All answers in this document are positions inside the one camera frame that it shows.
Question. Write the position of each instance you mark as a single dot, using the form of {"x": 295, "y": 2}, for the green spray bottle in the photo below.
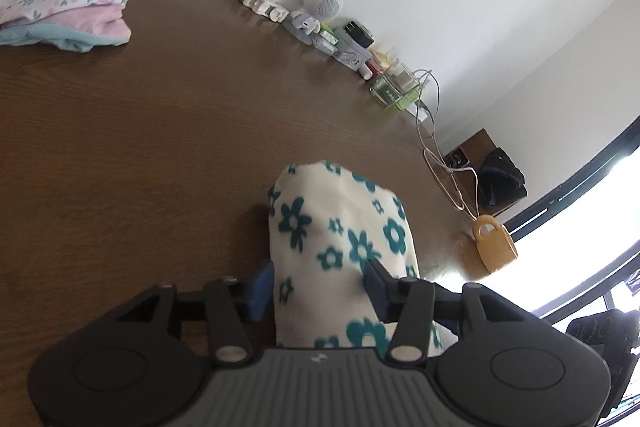
{"x": 410, "y": 99}

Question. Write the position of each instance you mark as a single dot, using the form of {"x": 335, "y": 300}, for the small white green box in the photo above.
{"x": 330, "y": 31}
{"x": 325, "y": 44}

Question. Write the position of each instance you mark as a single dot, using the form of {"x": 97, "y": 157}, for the white charger plug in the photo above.
{"x": 421, "y": 113}

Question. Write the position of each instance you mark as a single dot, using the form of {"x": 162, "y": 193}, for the white clip row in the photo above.
{"x": 260, "y": 4}

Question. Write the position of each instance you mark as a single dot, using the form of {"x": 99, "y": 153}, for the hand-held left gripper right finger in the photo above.
{"x": 380, "y": 287}

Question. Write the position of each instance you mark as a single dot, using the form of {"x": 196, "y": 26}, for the glass cup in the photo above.
{"x": 392, "y": 84}

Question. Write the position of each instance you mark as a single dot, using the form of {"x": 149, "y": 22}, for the pink and teal folded garment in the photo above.
{"x": 90, "y": 28}

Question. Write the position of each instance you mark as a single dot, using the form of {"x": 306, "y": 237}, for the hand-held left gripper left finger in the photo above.
{"x": 262, "y": 287}

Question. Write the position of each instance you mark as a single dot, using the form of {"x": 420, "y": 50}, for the pink lip balm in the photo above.
{"x": 368, "y": 69}

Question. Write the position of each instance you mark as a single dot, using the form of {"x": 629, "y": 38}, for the black window frame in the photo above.
{"x": 575, "y": 187}

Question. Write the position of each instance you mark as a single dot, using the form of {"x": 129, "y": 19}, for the cream teal floral garment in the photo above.
{"x": 340, "y": 227}

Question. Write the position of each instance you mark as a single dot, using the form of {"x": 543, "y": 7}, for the black charger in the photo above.
{"x": 359, "y": 34}

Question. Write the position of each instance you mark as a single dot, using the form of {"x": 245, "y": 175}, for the white robot speaker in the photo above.
{"x": 325, "y": 2}

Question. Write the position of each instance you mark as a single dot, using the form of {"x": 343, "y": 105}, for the dark phone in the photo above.
{"x": 457, "y": 159}

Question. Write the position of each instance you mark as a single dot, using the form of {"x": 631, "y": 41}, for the black bag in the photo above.
{"x": 500, "y": 177}

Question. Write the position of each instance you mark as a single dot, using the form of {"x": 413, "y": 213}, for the yellow mug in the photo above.
{"x": 495, "y": 249}

